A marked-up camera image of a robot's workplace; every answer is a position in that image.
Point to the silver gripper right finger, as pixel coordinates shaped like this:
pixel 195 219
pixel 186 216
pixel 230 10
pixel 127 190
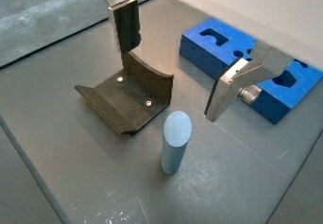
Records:
pixel 237 82

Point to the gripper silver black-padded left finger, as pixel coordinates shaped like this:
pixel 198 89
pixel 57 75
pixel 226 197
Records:
pixel 125 18

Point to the light blue oval peg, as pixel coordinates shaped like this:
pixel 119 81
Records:
pixel 178 130

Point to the black curved holder stand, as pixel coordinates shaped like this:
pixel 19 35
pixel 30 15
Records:
pixel 131 97

